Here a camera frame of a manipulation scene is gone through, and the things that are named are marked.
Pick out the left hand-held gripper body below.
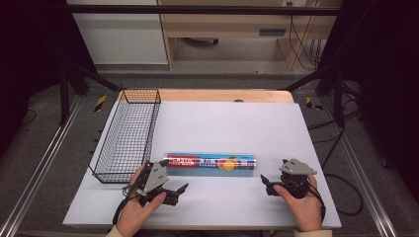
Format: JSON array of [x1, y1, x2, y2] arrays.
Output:
[[132, 160, 176, 207]]

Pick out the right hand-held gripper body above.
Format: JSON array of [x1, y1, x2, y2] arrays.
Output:
[[276, 158, 318, 199]]

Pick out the person's right hand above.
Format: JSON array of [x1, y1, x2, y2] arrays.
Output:
[[273, 174, 324, 233]]

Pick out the person's left hand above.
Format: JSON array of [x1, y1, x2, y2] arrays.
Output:
[[115, 163, 168, 237]]

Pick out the blue and red cling film box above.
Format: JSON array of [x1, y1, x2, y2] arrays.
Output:
[[163, 152, 258, 178]]

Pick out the yellow and black tape piece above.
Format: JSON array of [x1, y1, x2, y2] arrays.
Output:
[[304, 96, 324, 112], [94, 95, 109, 114]]

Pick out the white table mat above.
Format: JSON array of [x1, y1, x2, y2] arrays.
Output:
[[62, 101, 343, 230]]

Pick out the wooden table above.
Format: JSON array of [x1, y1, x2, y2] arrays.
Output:
[[62, 88, 343, 232]]

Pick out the black metal stand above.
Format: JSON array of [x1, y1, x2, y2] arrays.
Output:
[[282, 63, 348, 128], [58, 60, 122, 126]]

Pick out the black curtain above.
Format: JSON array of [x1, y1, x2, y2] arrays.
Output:
[[316, 0, 419, 200], [0, 0, 97, 157]]

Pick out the white cabinet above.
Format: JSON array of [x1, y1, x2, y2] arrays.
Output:
[[66, 0, 169, 66]]

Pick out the right hand-held gripper black cable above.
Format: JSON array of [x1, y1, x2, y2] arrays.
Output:
[[307, 182, 327, 225]]

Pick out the hand-held gripper black cable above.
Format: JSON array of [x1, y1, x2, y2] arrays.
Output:
[[112, 184, 138, 226], [307, 182, 327, 225]]

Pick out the black wire basket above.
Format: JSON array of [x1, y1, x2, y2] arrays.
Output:
[[88, 88, 162, 185]]

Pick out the left hand-held gripper black cable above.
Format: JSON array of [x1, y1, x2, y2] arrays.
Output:
[[112, 184, 138, 226]]

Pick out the black floor cable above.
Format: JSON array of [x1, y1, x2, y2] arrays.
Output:
[[307, 108, 365, 217]]

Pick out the aluminium rail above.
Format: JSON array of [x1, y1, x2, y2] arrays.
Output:
[[319, 96, 400, 237], [0, 94, 84, 237]]

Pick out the black hanging cables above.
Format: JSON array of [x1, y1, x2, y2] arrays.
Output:
[[288, 2, 323, 71]]

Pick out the black horizontal frame bar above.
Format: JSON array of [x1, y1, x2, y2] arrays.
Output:
[[65, 4, 342, 16]]

